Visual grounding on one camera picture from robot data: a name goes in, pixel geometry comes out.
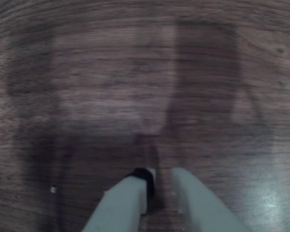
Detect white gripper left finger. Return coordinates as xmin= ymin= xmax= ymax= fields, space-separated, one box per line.
xmin=81 ymin=167 xmax=158 ymax=232

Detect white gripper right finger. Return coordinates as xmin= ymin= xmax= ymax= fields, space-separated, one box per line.
xmin=171 ymin=168 xmax=247 ymax=232

